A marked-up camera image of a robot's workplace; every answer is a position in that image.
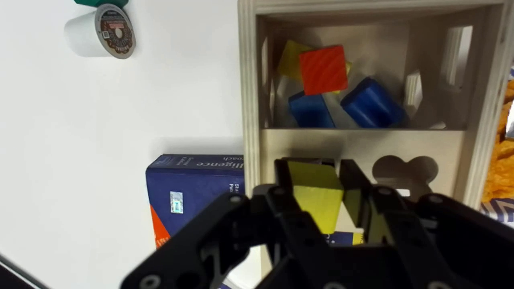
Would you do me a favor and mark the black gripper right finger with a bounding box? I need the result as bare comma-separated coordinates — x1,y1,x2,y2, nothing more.
339,157,514,289

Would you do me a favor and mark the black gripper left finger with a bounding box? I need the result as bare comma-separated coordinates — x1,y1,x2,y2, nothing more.
119,157,337,289

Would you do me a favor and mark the yellow block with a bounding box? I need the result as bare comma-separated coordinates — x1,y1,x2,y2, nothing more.
287,159,366,245
276,38,313,83

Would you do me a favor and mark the blue block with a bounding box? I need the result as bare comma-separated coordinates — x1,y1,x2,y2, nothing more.
339,75,406,130
287,90,337,130

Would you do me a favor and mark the large red block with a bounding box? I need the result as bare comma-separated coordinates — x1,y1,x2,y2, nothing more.
297,43,350,98

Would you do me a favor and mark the dark blue book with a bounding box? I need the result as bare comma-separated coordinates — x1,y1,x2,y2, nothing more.
144,152,247,250

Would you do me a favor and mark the wooden shape sorter cube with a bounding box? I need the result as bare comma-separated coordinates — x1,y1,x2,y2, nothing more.
238,0,514,213

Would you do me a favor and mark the black laptop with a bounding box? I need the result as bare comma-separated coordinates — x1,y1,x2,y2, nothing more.
0,252,46,289

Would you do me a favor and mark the white cylinder with label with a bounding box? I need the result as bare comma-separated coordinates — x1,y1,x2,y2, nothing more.
62,1,138,61

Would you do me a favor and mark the green cylinder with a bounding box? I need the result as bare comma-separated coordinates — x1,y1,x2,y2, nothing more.
72,0,132,9

